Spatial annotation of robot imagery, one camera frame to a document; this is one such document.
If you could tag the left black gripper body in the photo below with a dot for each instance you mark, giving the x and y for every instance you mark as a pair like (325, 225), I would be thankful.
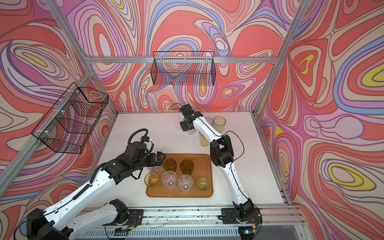
(146, 161)

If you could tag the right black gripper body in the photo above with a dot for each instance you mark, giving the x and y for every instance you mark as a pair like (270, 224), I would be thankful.
(185, 126)

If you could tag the clear faceted glass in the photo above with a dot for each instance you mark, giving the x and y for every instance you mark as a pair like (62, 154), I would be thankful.
(157, 169)
(169, 179)

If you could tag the brown short glass front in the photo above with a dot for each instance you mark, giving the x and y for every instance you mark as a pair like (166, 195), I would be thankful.
(170, 165)

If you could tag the yellow short plastic glass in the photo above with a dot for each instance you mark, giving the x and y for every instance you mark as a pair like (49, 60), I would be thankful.
(153, 180)

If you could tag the clear faceted glass front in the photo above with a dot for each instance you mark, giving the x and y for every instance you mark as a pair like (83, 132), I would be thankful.
(169, 179)

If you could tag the brown tall glass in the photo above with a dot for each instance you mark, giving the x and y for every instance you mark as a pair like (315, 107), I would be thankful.
(187, 167)

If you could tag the brown plastic tray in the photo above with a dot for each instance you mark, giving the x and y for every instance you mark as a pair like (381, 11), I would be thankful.
(202, 168)

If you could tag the green short glass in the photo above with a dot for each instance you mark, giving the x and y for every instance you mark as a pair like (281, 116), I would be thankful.
(203, 184)

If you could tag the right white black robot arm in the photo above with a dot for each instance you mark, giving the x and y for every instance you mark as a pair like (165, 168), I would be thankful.
(222, 156)

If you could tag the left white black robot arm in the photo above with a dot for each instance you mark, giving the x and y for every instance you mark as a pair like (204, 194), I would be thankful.
(61, 221)

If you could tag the bluish clear tall glass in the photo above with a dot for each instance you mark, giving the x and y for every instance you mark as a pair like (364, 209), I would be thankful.
(210, 121)

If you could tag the green tall glass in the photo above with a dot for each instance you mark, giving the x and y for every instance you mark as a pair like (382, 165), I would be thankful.
(219, 124)

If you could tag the yellow tall glass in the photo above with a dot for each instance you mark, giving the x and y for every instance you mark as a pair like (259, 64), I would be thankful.
(203, 141)

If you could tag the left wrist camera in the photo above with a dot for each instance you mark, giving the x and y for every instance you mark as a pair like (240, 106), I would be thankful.
(145, 139)

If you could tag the back black wire basket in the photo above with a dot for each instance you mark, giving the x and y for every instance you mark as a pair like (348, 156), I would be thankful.
(183, 68)

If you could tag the black wire basket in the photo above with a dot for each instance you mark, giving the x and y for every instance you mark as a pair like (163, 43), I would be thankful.
(183, 68)
(74, 122)

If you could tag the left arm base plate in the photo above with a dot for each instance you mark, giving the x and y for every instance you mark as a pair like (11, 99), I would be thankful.
(132, 218)

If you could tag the left black wire basket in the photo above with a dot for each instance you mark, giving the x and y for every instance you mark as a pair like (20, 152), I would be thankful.
(74, 122)

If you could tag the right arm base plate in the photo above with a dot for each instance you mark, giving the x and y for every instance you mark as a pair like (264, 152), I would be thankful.
(230, 216)

